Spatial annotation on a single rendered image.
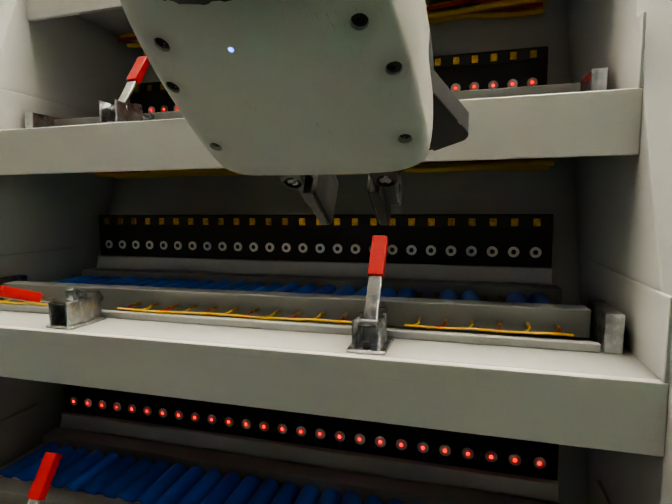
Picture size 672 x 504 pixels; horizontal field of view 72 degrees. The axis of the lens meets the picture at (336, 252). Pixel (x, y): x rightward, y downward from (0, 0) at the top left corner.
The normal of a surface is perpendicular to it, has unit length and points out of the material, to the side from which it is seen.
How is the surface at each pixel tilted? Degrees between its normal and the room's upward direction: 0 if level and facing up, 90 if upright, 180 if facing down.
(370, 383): 111
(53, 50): 90
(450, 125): 171
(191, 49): 167
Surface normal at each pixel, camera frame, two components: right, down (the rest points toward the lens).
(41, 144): -0.27, 0.10
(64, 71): 0.96, 0.02
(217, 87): -0.13, 0.91
